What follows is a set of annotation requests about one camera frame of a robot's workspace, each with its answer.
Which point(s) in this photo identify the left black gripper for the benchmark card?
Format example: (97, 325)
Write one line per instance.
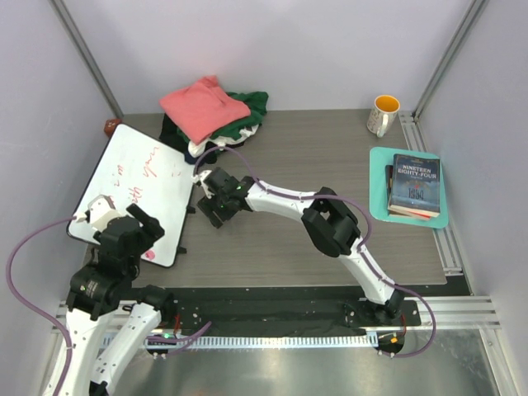
(150, 223)

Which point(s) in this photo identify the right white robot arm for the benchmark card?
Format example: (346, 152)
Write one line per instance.
(330, 224)

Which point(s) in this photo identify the black t shirt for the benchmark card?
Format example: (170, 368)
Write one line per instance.
(171, 137)

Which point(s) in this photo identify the red cube eraser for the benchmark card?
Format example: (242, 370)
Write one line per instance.
(110, 126)

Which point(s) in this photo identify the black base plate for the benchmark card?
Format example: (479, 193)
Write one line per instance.
(302, 311)

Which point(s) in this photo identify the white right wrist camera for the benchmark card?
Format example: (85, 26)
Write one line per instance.
(199, 180)

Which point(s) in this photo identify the yellow white mug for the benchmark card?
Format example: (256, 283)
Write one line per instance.
(382, 115)

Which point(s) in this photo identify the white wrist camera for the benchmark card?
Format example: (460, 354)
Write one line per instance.
(199, 180)
(100, 212)

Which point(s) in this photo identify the teal tray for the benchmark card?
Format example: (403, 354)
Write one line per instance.
(380, 157)

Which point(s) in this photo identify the white slotted cable duct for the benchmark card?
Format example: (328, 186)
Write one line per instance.
(260, 343)

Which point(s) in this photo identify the green t shirt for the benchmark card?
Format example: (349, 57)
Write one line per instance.
(247, 111)

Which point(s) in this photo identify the pink t shirt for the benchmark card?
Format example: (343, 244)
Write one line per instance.
(204, 111)

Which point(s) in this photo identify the blue 1984 book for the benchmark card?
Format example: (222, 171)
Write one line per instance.
(401, 159)

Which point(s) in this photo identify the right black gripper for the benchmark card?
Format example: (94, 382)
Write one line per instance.
(207, 207)

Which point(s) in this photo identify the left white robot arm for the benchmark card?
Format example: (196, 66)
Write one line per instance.
(94, 299)

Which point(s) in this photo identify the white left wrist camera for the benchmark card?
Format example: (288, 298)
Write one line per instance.
(100, 212)

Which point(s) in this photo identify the white t shirt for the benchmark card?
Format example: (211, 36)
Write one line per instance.
(195, 150)

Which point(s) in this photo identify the white dry-erase board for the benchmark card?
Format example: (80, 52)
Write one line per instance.
(138, 169)

